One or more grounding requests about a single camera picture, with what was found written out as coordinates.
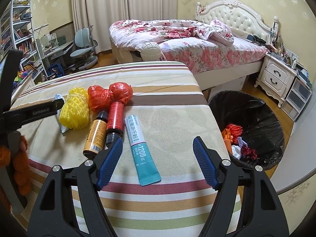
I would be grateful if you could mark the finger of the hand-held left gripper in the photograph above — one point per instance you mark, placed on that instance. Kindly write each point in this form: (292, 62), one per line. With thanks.
(37, 112)
(11, 79)

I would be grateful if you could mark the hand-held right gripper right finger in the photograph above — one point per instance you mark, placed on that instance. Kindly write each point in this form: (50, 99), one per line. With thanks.
(205, 163)

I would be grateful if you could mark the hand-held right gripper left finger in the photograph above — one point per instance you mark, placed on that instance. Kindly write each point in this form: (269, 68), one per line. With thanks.
(108, 163)

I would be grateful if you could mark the white printed sachet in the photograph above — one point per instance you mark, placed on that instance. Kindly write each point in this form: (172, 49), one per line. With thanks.
(63, 126)

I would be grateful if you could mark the gold label small bottle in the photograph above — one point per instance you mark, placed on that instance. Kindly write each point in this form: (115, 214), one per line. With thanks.
(96, 135)

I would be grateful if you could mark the orange plastic bag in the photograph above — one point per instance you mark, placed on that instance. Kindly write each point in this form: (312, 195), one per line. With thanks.
(226, 140)

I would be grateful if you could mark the white tissue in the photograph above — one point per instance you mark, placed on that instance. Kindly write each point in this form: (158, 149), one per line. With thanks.
(236, 151)

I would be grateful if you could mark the teal and white sachet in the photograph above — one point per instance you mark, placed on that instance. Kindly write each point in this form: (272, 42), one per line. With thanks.
(139, 148)

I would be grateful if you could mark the yellow foam fruit net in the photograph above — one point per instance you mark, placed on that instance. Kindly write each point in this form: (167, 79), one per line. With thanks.
(75, 111)

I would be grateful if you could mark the purple paper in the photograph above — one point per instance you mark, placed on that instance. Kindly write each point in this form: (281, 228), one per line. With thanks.
(242, 141)

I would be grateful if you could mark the red foam fruit net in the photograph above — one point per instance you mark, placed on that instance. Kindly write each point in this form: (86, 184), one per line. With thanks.
(234, 130)

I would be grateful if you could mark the dark red foam net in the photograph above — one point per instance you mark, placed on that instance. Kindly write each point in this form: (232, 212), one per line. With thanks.
(249, 153)

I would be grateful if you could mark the red label small bottle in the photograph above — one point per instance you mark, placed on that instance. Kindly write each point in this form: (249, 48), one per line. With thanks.
(115, 116)

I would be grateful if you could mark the red knotted plastic bag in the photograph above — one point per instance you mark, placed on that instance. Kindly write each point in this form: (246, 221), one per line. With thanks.
(98, 97)

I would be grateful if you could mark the black lined waste bin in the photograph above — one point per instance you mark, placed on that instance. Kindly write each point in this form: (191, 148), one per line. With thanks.
(261, 118)

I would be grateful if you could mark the pile of colourful toys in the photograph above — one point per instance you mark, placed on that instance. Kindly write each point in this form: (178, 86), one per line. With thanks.
(19, 79)

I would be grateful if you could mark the white wooden furniture panel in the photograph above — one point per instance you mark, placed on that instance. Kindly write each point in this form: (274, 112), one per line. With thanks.
(24, 85)

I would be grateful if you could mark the white bookshelf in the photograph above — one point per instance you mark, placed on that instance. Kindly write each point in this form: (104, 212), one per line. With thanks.
(19, 37)

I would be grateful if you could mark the blue stool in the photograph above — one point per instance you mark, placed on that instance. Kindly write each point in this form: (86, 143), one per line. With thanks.
(56, 71)

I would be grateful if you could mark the white desktop device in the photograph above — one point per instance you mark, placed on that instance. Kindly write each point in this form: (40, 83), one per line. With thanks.
(46, 42)

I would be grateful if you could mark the grey study desk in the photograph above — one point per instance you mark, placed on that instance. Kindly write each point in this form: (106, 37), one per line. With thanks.
(60, 50)

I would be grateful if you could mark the white desk lamp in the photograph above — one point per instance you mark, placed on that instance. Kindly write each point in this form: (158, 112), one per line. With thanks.
(40, 28)

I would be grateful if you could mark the dark small screen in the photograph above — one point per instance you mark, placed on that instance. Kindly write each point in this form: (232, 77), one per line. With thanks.
(62, 40)

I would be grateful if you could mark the blue-grey swivel chair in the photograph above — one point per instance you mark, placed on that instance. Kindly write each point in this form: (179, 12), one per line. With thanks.
(82, 51)

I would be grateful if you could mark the striped tablecloth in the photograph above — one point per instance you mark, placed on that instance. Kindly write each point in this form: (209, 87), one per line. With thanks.
(160, 98)

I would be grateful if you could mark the white wardrobe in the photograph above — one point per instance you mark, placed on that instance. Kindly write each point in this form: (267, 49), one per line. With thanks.
(296, 158)

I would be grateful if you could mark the beige curtain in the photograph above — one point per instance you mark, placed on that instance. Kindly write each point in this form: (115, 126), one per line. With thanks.
(150, 0)
(98, 14)

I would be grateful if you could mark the pink floral bedsheet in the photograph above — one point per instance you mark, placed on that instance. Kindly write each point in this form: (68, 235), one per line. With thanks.
(217, 54)

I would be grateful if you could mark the white nightstand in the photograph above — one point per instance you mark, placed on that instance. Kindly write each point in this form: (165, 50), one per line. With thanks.
(276, 79)

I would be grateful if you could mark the plastic drawer unit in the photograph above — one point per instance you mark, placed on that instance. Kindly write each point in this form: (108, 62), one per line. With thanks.
(297, 98)

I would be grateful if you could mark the dark clothes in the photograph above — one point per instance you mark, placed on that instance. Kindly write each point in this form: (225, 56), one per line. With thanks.
(256, 39)

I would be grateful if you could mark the pile of toiletries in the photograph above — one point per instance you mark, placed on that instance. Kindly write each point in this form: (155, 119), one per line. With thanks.
(284, 54)

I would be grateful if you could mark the floral quilt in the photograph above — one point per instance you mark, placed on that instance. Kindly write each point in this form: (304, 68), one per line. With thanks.
(153, 29)

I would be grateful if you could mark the white tufted bed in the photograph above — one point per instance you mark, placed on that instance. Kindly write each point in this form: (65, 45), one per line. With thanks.
(237, 14)

